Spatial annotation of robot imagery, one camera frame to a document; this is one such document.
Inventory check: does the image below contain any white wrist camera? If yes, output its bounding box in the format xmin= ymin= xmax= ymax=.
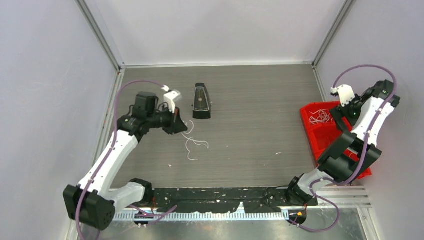
xmin=161 ymin=85 xmax=182 ymax=114
xmin=330 ymin=84 xmax=356 ymax=107

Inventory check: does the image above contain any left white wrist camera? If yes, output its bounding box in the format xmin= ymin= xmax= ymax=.
xmin=161 ymin=85 xmax=182 ymax=114

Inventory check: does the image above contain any black metronome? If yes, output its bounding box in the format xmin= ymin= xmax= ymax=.
xmin=192 ymin=82 xmax=212 ymax=120

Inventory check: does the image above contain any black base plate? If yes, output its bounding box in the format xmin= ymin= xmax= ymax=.
xmin=153 ymin=186 xmax=318 ymax=214

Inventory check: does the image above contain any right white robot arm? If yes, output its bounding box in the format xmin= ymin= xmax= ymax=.
xmin=285 ymin=80 xmax=401 ymax=205

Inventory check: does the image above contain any white slotted cable duct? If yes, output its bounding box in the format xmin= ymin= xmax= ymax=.
xmin=113 ymin=209 xmax=289 ymax=222

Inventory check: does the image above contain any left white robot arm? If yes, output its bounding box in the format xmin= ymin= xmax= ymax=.
xmin=63 ymin=90 xmax=188 ymax=231

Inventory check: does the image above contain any red plastic bin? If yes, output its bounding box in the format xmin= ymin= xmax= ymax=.
xmin=300 ymin=101 xmax=381 ymax=185

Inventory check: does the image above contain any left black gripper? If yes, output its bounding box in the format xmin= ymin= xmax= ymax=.
xmin=148 ymin=104 xmax=188 ymax=136

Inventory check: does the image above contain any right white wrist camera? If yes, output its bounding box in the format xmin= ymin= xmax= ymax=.
xmin=330 ymin=84 xmax=356 ymax=107

